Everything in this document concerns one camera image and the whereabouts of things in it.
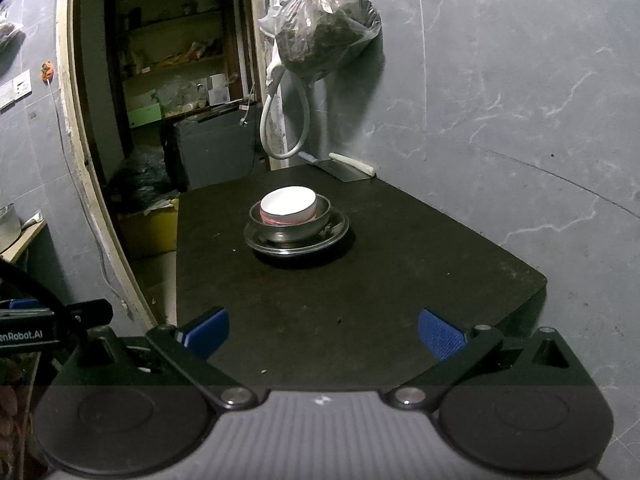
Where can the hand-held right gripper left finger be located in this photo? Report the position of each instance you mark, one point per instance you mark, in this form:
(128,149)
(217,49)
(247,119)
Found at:
(210,331)

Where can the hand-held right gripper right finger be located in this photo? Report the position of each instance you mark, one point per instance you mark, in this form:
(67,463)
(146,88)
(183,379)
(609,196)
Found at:
(440,336)

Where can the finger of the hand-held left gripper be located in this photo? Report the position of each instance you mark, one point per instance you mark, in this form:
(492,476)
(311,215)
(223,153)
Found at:
(92,311)
(22,304)

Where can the stainless steel bowl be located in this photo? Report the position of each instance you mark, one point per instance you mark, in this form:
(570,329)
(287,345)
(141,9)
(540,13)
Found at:
(300,234)

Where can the white red-rimmed plate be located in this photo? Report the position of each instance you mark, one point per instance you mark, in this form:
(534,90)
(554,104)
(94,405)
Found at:
(285,221)

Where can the stainless steel plate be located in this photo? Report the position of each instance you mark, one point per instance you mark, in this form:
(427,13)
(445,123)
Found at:
(337,230)

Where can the white ceramic bowl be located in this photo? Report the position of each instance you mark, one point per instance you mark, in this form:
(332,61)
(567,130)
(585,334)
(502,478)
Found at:
(287,200)

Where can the wooden counter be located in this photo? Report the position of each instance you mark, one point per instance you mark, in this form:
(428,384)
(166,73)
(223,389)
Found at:
(30,240)

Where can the steel pot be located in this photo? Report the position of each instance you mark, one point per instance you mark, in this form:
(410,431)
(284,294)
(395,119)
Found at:
(7,222)

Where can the crumpled white wrapper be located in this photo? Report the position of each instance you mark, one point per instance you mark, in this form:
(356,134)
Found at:
(32,219)

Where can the yellow container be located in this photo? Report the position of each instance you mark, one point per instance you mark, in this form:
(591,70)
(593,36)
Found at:
(152,230)

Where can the black plastic bag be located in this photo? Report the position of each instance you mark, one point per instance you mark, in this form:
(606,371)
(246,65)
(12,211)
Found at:
(140,180)

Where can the grey cabinet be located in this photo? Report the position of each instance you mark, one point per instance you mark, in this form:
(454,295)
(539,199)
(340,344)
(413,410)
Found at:
(215,152)

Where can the steel cleaver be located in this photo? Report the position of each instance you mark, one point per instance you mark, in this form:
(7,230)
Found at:
(345,171)

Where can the white cylindrical stick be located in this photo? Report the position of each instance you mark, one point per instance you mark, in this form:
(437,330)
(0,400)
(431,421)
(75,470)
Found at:
(355,163)

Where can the green box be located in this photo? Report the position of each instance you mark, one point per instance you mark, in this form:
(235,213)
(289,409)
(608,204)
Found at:
(145,115)

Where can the white box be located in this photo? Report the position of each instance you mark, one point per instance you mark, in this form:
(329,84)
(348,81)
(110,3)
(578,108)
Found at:
(218,82)

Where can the wooden shelf unit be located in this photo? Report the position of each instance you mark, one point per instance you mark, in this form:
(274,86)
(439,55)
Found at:
(170,65)

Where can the white plastic bag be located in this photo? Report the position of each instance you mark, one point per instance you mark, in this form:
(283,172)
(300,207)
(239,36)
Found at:
(275,70)

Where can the small hanging plastic bag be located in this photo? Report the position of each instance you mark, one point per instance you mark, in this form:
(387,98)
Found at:
(7,30)

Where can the clear bag of dried goods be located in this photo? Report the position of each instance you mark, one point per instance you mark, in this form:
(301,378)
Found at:
(325,30)

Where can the white wall socket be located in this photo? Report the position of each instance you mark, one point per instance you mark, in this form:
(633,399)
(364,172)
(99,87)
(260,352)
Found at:
(21,84)

